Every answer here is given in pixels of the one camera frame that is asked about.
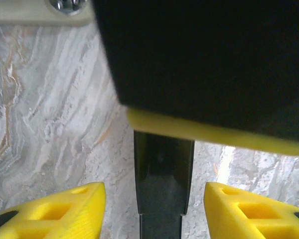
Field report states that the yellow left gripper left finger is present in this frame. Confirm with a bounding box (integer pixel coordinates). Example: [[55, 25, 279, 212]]
[[0, 181, 107, 239]]

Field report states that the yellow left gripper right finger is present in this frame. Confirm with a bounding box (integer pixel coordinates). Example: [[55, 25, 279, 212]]
[[204, 181, 299, 239]]

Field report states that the black stapler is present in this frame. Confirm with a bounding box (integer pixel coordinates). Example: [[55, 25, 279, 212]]
[[133, 130, 195, 239]]

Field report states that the cream white stapler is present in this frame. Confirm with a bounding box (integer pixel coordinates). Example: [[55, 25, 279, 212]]
[[0, 0, 95, 27]]

